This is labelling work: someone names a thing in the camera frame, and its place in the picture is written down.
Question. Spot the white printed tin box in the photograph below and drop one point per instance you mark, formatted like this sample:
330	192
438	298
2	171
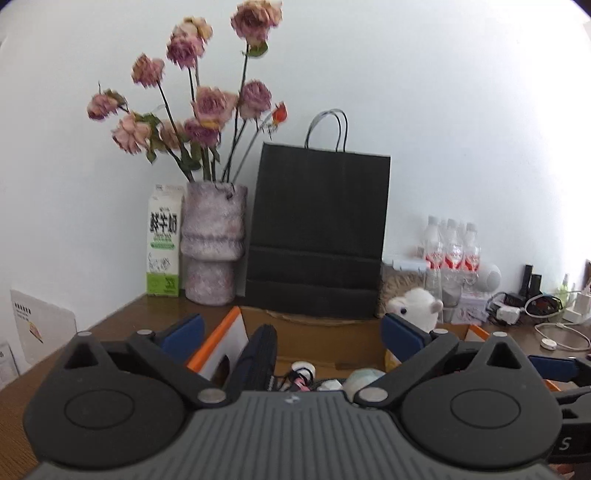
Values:
468	309

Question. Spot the white and yellow alpaca plush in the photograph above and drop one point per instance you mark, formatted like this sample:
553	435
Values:
418	304

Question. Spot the small clear spray bottle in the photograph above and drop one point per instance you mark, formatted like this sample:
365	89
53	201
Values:
563	288

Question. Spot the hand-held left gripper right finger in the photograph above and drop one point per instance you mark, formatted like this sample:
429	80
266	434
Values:
404	339

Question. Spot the white and green milk carton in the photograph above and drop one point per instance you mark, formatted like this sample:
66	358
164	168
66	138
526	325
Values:
164	244

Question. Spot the black zip pouch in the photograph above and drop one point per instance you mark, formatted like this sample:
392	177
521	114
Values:
256	360

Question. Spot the clear seed jar white lid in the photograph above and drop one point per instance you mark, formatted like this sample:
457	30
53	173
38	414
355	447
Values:
401	282

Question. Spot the black paper shopping bag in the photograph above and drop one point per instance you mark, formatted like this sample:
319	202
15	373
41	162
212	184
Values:
318	221

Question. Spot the white booklet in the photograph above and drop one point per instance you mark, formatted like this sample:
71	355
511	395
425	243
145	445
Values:
41	323

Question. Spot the mottled grey ceramic vase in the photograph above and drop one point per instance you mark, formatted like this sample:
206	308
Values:
212	240

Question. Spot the printed paper leaflets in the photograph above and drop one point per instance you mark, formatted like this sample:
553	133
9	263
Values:
9	364

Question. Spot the pale translucent plastic bundle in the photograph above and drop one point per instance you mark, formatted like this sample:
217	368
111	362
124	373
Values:
362	381

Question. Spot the white charger cube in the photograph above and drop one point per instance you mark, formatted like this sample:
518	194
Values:
508	315

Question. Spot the white round speaker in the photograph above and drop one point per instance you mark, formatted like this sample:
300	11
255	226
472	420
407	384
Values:
490	277

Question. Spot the black upright box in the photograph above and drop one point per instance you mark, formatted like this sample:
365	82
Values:
529	279
537	284

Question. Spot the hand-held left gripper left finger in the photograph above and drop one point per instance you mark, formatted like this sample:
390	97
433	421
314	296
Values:
184	337

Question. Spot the dried pink rose bouquet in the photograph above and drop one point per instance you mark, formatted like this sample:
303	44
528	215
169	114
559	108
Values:
207	104

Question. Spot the water bottle red label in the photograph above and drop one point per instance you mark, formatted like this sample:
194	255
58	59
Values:
432	244
472	251
451	249

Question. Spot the red pumpkin print cardboard box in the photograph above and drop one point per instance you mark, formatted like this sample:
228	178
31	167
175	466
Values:
323	341

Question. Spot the pink and black small item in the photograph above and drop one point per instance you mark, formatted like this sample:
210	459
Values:
300	382

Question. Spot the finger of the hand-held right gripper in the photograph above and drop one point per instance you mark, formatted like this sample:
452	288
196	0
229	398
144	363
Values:
577	399
551	368

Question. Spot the clear glass cup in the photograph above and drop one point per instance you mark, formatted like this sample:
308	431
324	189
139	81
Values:
450	297

